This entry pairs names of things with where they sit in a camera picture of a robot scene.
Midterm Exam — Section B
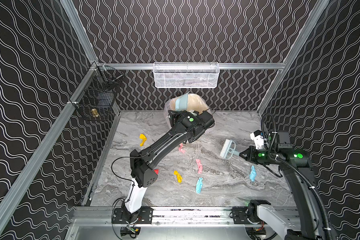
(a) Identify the blue paper scrap right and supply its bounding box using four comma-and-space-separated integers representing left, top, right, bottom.
249, 166, 257, 182

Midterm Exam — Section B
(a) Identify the yellow paper scrap far left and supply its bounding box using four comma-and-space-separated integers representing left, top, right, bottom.
139, 134, 147, 147

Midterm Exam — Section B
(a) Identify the pink paper scrap centre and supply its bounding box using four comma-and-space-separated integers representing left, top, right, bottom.
196, 159, 203, 174

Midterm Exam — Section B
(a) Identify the pale green hand brush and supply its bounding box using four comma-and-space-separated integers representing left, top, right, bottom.
220, 139, 240, 160

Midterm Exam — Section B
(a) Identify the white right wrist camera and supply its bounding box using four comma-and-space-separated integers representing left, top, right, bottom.
250, 130, 268, 150

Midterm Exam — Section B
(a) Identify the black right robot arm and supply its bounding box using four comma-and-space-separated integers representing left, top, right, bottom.
238, 144, 338, 240

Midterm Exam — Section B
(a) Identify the pale green dustpan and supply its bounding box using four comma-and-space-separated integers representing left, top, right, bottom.
175, 93, 189, 111

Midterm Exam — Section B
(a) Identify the black wire side basket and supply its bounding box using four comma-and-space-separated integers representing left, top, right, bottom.
73, 66, 125, 122

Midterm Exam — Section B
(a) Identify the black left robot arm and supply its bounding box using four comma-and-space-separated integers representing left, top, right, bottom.
124, 110, 215, 214

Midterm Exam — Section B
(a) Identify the clear plastic bin liner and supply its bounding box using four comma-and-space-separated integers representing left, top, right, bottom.
164, 94, 213, 129

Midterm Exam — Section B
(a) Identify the white wire wall basket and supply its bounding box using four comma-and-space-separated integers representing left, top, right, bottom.
153, 62, 220, 89

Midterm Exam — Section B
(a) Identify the cream plastic waste bin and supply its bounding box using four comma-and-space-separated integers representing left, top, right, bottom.
164, 93, 211, 120

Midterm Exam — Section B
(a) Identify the brass object in basket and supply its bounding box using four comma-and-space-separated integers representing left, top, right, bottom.
91, 109, 99, 118

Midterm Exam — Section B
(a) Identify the pink paper scrap near bin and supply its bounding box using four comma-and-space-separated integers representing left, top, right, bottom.
179, 143, 186, 154

